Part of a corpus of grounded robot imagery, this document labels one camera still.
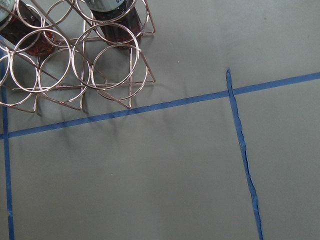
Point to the tea bottle in rack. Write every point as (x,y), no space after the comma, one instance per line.
(17,22)
(122,12)

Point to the copper wire bottle rack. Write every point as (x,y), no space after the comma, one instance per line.
(81,60)

